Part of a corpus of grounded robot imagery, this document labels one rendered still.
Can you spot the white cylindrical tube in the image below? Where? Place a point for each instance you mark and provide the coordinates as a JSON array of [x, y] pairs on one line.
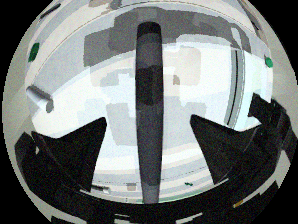
[[40, 100]]

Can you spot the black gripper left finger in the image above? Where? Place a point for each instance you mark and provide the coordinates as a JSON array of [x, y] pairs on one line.
[[76, 152]]

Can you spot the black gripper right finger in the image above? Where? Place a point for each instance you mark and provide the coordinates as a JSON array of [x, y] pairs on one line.
[[222, 147]]

